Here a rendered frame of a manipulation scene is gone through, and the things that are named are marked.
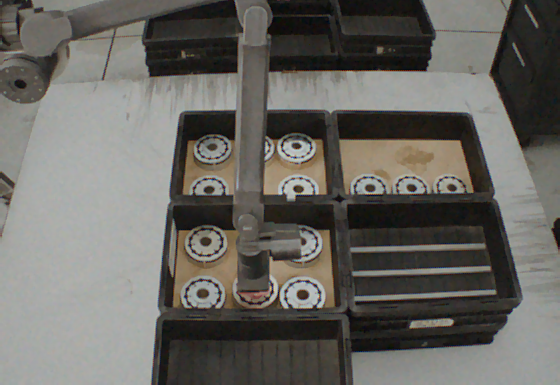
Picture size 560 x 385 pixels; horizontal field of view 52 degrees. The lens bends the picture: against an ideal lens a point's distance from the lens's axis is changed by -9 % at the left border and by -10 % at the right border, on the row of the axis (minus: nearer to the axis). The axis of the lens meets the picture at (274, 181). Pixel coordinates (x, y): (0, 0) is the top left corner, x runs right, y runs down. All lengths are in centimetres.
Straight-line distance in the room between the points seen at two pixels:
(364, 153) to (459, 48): 195
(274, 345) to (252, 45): 65
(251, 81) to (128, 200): 78
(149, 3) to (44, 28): 19
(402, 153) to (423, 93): 44
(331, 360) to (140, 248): 62
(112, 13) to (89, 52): 241
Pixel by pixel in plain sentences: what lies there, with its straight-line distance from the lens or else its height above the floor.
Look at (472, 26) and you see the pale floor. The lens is 377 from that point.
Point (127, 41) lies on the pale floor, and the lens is 353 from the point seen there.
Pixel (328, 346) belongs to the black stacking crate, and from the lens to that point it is 137.
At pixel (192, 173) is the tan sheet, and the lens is 164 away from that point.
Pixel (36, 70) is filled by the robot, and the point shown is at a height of 117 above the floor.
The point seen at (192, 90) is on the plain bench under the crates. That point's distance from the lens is 207.
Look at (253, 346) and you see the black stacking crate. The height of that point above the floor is 83.
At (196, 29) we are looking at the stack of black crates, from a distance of 270.
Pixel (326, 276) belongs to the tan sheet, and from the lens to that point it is 145.
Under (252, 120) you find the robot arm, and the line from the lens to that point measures 112.
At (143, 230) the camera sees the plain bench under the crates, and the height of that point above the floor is 70.
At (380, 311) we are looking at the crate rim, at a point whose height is 93.
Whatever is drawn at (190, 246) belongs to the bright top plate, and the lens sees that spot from 147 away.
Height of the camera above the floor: 207
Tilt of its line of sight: 50 degrees down
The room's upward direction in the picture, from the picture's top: straight up
